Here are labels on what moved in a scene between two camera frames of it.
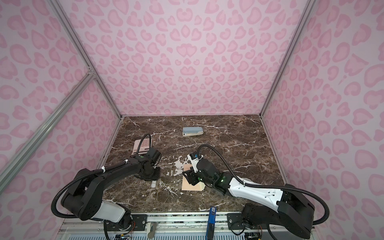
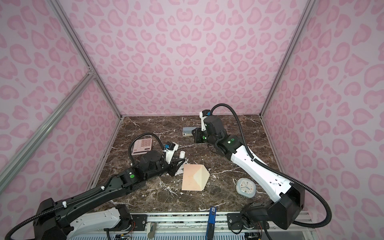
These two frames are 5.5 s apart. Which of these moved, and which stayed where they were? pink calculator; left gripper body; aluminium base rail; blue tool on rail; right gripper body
Moved: left gripper body; right gripper body
Stayed: pink calculator; aluminium base rail; blue tool on rail
